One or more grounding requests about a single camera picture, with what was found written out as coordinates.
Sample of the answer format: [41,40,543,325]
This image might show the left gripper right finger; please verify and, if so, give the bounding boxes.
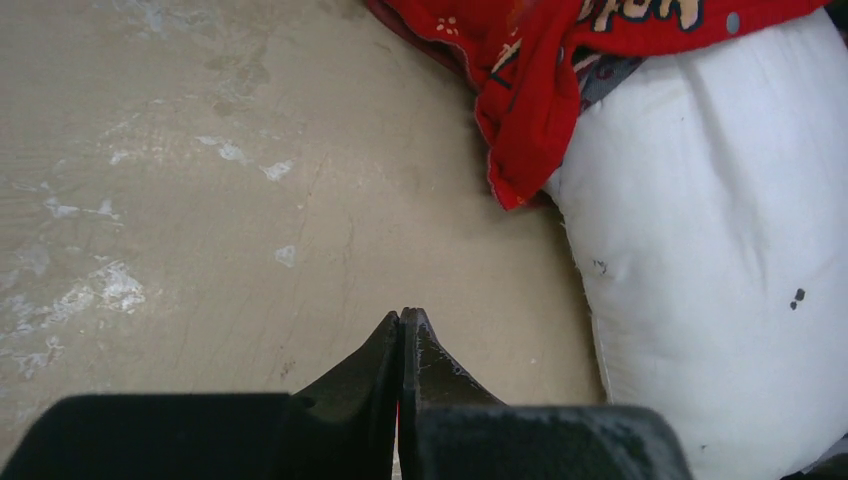
[398,308,692,480]

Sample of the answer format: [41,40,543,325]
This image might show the white pillow insert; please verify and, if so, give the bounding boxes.
[546,9,847,479]

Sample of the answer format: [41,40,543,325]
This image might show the red printed pillowcase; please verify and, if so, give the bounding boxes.
[368,0,824,210]

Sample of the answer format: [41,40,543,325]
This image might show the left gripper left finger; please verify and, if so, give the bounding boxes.
[1,313,400,479]

